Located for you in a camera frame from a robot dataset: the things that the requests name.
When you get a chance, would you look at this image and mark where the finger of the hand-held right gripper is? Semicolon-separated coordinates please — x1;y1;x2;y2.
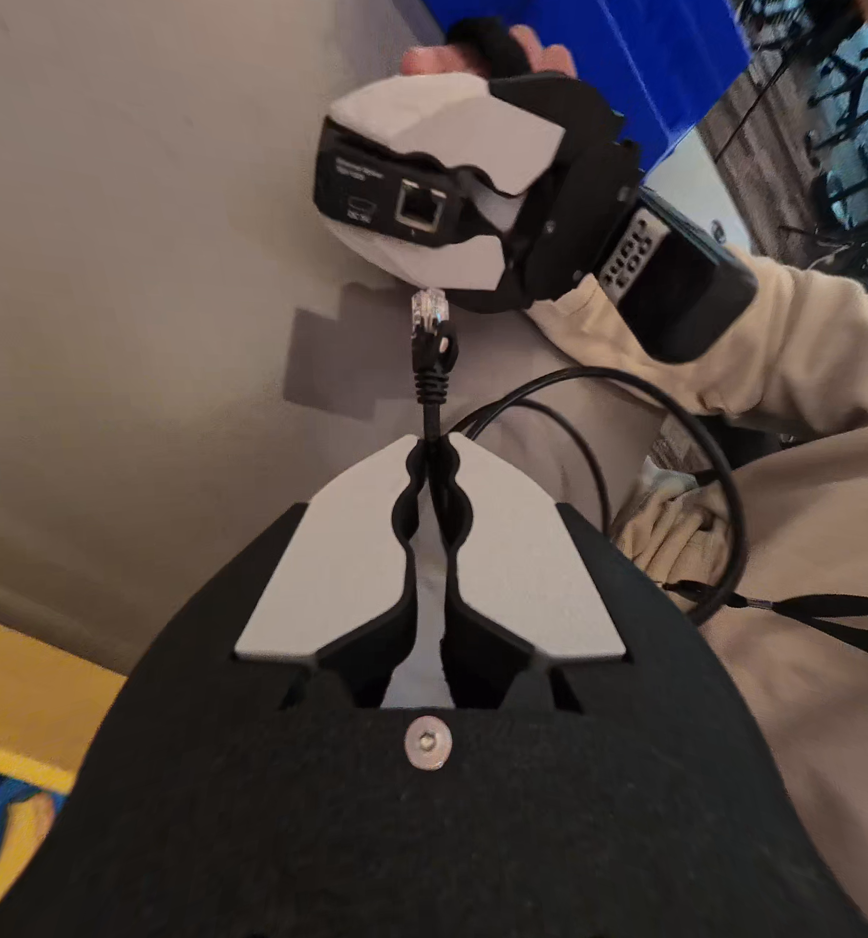
327;185;532;290
327;71;568;199

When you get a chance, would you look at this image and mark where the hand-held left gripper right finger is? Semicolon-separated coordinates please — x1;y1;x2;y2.
443;431;627;709

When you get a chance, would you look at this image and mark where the black lanyard strap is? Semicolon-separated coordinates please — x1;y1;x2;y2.
661;579;868;664

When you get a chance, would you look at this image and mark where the person's right hand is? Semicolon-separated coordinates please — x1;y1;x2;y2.
401;24;579;80

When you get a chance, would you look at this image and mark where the black ethernet cable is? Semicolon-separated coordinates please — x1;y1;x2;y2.
410;288;748;627

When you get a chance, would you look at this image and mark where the person's beige hoodie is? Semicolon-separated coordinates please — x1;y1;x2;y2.
448;374;868;938

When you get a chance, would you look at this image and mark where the person's right forearm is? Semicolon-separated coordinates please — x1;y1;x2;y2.
525;249;868;441

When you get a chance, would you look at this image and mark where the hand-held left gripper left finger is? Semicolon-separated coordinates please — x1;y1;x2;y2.
234;432;423;708

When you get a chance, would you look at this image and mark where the black grey network adapter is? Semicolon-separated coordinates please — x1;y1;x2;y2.
313;117;479;234

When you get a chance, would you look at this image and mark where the group of black metal chairs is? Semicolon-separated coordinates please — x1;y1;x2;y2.
734;0;868;294

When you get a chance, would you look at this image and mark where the blue plastic bin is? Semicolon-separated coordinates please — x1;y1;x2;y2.
421;0;753;173

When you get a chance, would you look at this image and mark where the yellow plastic bin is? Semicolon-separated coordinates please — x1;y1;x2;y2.
0;608;128;938

